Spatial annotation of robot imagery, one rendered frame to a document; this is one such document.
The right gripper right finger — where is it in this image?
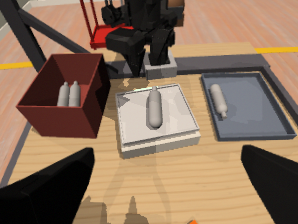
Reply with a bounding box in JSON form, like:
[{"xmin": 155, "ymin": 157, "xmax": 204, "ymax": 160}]
[{"xmin": 241, "ymin": 145, "xmax": 298, "ymax": 224}]

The grey digital scale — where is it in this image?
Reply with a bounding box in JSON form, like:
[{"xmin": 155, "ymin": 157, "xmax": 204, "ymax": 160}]
[{"xmin": 115, "ymin": 83, "xmax": 201, "ymax": 159}]

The red open-top box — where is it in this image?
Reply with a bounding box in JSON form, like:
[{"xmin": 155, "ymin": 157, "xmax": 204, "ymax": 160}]
[{"xmin": 16, "ymin": 53, "xmax": 111, "ymax": 139}]

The silver co2 cylinder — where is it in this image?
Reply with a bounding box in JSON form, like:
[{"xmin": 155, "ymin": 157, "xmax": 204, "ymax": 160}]
[{"xmin": 210, "ymin": 84, "xmax": 228, "ymax": 119}]

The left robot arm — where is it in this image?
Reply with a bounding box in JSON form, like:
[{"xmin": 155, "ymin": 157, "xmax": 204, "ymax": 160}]
[{"xmin": 101, "ymin": 0, "xmax": 175, "ymax": 66}]

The grey gas cylinder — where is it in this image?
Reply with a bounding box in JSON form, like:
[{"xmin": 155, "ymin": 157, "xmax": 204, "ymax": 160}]
[
  {"xmin": 57, "ymin": 82, "xmax": 70, "ymax": 106},
  {"xmin": 149, "ymin": 86, "xmax": 163, "ymax": 128},
  {"xmin": 68, "ymin": 81, "xmax": 81, "ymax": 107}
]

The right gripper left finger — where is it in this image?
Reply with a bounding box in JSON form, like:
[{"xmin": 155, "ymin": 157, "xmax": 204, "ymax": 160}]
[{"xmin": 0, "ymin": 147, "xmax": 95, "ymax": 224}]

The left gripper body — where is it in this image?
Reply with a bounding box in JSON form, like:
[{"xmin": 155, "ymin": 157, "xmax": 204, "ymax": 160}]
[{"xmin": 105, "ymin": 0, "xmax": 177, "ymax": 55}]

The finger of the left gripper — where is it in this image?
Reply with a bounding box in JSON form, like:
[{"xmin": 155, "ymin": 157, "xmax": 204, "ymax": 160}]
[
  {"xmin": 150, "ymin": 26, "xmax": 174, "ymax": 59},
  {"xmin": 120, "ymin": 48, "xmax": 146, "ymax": 77}
]

